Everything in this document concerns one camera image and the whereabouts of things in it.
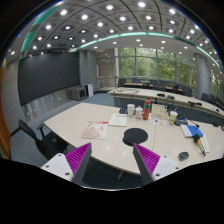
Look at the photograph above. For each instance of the white desk sign card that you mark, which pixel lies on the white desk sign card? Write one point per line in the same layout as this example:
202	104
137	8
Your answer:
159	111

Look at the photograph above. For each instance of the rear long conference desk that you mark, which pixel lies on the rear long conference desk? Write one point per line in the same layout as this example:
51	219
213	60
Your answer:
188	107

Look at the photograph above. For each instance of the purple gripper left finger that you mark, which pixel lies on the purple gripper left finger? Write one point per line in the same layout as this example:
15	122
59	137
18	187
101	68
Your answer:
70	166

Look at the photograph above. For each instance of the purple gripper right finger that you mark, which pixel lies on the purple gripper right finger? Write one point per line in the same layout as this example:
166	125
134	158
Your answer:
153	167

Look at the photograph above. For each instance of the red and white booklet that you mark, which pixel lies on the red and white booklet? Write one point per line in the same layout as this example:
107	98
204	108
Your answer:
95	130

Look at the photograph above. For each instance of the black office chair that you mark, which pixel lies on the black office chair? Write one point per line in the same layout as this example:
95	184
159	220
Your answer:
50	144

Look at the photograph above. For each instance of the white paper cup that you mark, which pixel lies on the white paper cup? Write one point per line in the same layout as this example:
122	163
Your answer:
131	108

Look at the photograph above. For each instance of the large black wall screen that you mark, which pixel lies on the large black wall screen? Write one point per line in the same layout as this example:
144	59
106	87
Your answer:
43	74

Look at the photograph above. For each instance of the dark grey computer mouse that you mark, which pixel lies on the dark grey computer mouse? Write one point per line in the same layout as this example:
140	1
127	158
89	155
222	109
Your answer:
183	155

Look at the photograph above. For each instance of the round black mouse pad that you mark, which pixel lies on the round black mouse pad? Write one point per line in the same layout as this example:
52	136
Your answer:
134	135

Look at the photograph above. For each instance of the white paper document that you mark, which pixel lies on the white paper document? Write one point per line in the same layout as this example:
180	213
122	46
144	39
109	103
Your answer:
118	120

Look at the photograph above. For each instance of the blue folder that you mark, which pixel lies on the blue folder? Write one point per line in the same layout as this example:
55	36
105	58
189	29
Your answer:
189	131

